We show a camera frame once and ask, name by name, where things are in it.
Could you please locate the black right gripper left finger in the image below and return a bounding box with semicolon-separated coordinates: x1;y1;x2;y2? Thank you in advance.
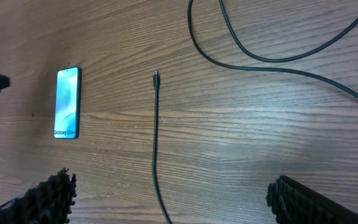
0;168;76;224

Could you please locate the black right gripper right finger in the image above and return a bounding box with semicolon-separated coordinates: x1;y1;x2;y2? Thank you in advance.
266;175;358;224

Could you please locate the blue Galaxy smartphone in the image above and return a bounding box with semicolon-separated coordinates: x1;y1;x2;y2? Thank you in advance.
53;67;82;139

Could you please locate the black USB charging cable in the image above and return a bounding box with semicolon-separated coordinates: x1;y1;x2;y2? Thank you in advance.
152;0;358;224

